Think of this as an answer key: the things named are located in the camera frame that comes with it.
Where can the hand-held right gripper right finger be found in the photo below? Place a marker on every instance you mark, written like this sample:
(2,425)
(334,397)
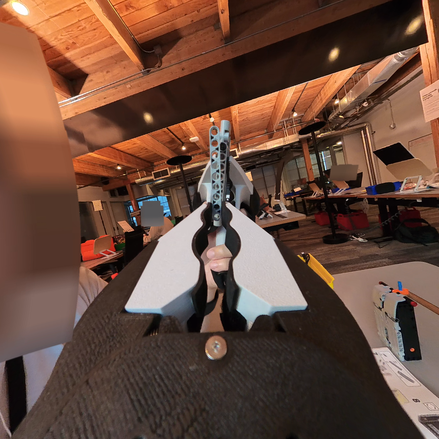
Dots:
(267,274)

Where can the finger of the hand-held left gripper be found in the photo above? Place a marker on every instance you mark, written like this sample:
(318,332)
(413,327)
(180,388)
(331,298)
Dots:
(241,185)
(204,187)

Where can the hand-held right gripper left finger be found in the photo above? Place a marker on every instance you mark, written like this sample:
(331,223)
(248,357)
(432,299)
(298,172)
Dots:
(164,274)

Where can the grey perforated building beam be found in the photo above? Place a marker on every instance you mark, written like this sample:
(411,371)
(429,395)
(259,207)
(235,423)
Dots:
(218,202)
(226,128)

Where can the grey office desk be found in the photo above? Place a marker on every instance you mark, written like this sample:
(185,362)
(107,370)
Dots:
(288,215)

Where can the long wooden desk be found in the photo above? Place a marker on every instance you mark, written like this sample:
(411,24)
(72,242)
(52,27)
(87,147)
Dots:
(394,196)

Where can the person's left hand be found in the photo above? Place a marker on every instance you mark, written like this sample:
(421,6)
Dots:
(219,257)

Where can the black device on white stand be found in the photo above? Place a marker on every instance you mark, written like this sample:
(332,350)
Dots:
(264,211)

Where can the black floor lamp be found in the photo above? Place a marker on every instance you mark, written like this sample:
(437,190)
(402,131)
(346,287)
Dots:
(178,159)
(310,127)

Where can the black office chair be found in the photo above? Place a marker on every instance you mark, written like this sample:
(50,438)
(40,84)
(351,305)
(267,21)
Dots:
(133,247)

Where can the white display stand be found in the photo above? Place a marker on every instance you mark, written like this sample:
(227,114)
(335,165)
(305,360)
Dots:
(280,206)

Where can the yellow plastic bin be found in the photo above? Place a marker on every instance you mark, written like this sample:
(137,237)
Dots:
(322,274)

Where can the white paper sign on stand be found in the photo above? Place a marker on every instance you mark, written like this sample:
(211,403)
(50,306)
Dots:
(126,226)

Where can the small board on white stand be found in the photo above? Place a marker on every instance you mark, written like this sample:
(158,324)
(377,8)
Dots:
(103,244)

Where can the person's torso white shirt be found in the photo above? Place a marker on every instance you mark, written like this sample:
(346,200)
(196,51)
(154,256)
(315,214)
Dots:
(89,291)

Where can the orange bag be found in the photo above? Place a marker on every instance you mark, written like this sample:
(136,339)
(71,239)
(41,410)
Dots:
(87,252)

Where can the white power strip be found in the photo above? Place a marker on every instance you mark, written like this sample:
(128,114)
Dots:
(358,237)

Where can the blue plastic bin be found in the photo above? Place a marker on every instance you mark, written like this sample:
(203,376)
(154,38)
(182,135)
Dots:
(372,189)

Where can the grey black robot module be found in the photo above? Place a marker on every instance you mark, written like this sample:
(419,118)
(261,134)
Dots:
(408,325)

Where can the black duffel bag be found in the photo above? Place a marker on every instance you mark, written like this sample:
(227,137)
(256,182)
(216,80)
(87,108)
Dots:
(415,233)

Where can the open instruction booklet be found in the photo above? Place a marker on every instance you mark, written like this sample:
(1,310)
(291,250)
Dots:
(404,377)

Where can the silver air duct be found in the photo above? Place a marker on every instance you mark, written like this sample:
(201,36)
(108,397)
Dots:
(264,150)

